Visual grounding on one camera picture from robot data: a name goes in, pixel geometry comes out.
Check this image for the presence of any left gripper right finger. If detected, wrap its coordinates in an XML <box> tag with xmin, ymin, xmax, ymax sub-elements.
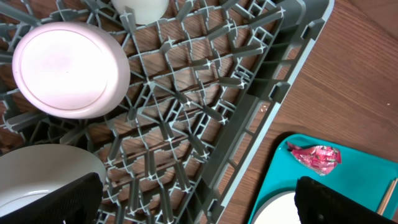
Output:
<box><xmin>294</xmin><ymin>176</ymin><xmax>394</xmax><ymax>224</ymax></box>

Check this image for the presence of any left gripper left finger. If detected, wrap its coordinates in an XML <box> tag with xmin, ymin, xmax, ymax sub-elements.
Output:
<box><xmin>1</xmin><ymin>172</ymin><xmax>103</xmax><ymax>224</ymax></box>

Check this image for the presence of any large white plate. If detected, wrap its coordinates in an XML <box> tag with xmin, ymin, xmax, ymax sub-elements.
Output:
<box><xmin>251</xmin><ymin>191</ymin><xmax>301</xmax><ymax>224</ymax></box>

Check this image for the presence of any red snack wrapper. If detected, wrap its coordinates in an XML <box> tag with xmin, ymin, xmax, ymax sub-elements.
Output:
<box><xmin>287</xmin><ymin>142</ymin><xmax>342</xmax><ymax>175</ymax></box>

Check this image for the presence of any grey bowl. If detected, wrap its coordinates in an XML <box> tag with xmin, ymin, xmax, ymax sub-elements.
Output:
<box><xmin>1</xmin><ymin>144</ymin><xmax>106</xmax><ymax>217</ymax></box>

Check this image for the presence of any wooden chopstick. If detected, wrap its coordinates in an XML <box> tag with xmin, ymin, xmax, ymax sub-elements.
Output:
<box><xmin>377</xmin><ymin>178</ymin><xmax>397</xmax><ymax>215</ymax></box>

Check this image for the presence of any grey plastic dish rack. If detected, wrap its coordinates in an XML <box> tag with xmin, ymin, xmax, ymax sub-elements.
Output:
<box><xmin>1</xmin><ymin>0</ymin><xmax>334</xmax><ymax>223</ymax></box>

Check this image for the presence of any white cup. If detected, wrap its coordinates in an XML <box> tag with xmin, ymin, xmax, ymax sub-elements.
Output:
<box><xmin>111</xmin><ymin>0</ymin><xmax>170</xmax><ymax>25</ymax></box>

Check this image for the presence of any teal serving tray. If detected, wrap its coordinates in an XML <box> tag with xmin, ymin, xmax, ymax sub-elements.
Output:
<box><xmin>248</xmin><ymin>134</ymin><xmax>397</xmax><ymax>223</ymax></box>

